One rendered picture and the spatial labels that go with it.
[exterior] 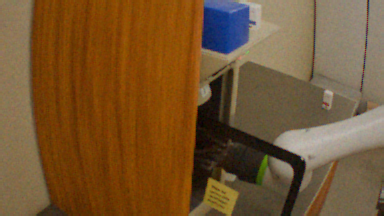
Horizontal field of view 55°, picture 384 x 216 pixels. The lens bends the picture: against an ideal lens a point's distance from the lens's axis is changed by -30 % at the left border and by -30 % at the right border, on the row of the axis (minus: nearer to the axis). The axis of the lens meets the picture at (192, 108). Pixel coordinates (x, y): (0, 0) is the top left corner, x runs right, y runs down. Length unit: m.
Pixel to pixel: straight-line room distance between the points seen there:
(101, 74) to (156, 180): 0.23
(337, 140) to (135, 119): 0.42
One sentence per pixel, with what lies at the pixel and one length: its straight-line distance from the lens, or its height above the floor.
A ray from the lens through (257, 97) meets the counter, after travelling 2.07.
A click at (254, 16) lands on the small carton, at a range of 1.05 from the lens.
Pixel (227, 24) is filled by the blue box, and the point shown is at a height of 1.57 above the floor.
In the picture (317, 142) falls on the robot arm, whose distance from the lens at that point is 0.96.
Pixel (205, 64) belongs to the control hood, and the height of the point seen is 1.49.
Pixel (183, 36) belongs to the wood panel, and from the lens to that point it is 0.80.
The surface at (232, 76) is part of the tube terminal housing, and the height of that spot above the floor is 1.33.
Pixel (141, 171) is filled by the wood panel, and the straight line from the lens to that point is 0.98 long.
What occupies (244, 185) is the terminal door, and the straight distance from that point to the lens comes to 0.94.
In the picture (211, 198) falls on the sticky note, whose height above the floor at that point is 1.21.
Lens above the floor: 1.83
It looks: 28 degrees down
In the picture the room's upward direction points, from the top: 4 degrees clockwise
